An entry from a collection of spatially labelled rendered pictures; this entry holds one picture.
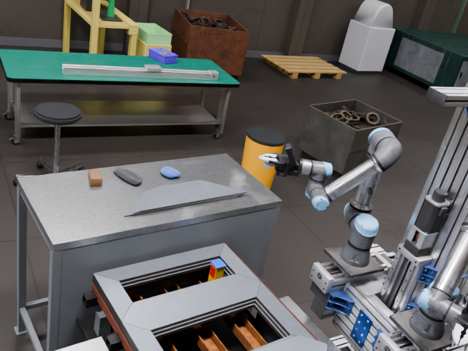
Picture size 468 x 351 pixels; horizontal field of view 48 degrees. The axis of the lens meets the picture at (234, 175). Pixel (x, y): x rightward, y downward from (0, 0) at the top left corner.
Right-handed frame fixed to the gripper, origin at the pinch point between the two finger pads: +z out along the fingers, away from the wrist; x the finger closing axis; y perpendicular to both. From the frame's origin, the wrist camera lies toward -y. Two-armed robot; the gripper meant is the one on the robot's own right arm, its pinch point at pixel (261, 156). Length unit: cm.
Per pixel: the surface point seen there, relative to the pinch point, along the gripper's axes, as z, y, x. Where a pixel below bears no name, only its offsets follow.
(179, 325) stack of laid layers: 28, 54, -61
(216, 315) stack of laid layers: 11, 56, -50
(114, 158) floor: 99, 175, 235
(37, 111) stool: 154, 95, 169
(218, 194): 13.9, 40.7, 19.6
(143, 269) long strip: 47, 56, -28
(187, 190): 31, 41, 19
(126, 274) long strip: 55, 55, -33
